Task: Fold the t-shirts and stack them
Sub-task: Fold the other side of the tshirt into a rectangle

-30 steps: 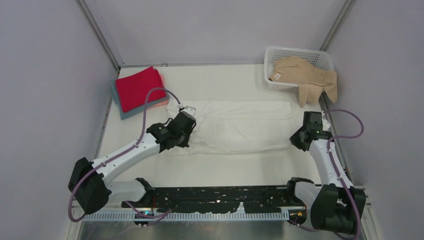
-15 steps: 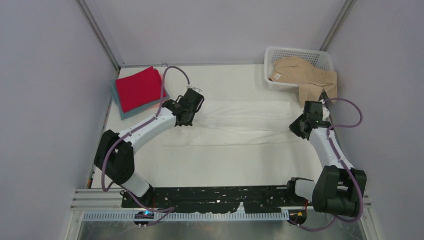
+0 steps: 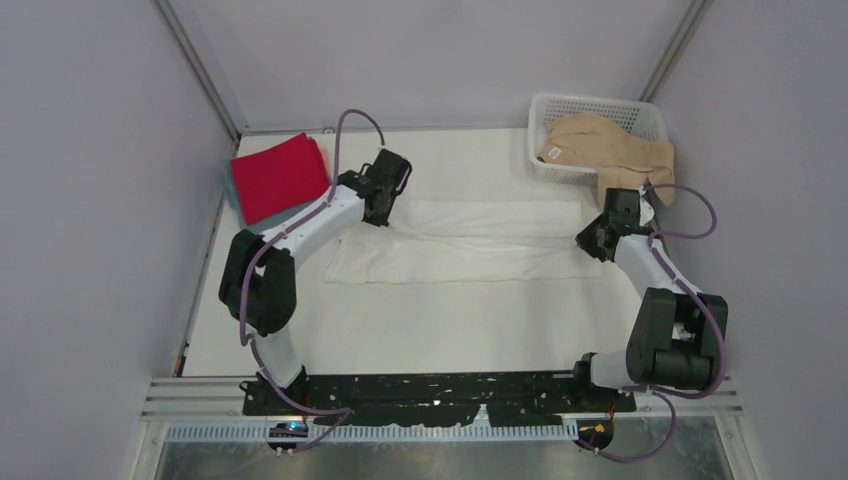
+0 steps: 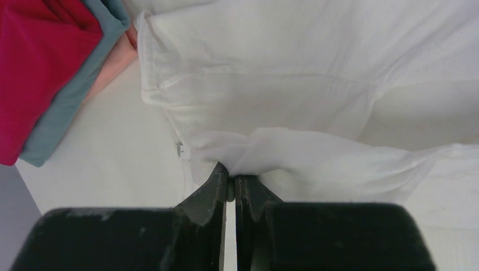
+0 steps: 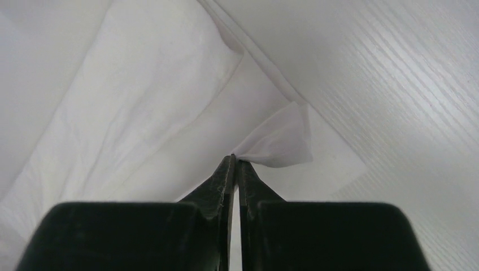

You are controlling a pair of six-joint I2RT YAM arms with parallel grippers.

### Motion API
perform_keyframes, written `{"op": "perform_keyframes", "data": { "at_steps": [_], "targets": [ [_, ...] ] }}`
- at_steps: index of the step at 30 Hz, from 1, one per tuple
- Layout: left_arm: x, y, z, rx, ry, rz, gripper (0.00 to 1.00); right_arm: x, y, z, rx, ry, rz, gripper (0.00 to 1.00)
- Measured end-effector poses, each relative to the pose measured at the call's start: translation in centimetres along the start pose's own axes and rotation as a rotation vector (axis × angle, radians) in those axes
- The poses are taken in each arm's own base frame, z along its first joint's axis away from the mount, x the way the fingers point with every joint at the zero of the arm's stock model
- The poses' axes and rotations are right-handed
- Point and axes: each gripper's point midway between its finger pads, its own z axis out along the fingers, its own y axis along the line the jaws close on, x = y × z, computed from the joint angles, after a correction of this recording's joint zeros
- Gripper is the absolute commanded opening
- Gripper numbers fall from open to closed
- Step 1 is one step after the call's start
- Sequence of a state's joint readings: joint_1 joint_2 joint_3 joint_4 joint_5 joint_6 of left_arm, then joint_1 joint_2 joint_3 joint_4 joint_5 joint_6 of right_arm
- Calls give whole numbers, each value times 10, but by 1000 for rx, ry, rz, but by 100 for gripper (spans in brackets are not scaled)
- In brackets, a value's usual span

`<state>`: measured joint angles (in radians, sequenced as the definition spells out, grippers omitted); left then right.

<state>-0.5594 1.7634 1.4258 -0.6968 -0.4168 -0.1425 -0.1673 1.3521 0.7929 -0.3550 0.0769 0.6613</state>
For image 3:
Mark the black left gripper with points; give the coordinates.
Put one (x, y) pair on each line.
(382, 219)

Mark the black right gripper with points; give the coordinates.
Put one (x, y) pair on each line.
(584, 239)

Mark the white t-shirt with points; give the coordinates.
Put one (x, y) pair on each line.
(428, 242)

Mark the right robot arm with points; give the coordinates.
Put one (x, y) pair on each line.
(677, 343)

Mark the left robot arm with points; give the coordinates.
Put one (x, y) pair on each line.
(259, 285)

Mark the beige t-shirt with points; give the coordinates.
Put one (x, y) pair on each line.
(620, 159)

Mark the white plastic basket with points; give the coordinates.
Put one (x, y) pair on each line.
(640, 119)

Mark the red folded t-shirt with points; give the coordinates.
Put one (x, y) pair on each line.
(278, 178)

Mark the teal folded t-shirt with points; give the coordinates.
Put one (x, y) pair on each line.
(233, 201)

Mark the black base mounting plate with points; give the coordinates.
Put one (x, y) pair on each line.
(523, 398)

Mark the white slotted cable duct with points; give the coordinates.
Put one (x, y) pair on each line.
(294, 431)

